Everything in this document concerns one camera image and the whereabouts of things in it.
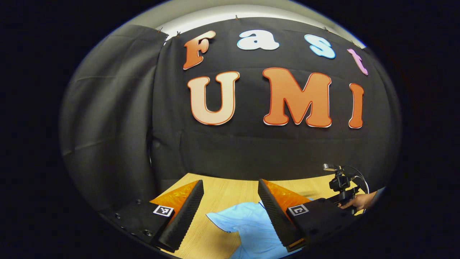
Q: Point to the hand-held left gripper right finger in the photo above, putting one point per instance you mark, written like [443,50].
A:
[276,219]

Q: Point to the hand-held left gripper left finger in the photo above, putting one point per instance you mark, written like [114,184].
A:
[187,216]

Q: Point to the light blue T-shirt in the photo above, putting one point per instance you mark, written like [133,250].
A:
[251,230]

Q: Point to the black backdrop cloth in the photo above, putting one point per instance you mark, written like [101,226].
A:
[233,147]

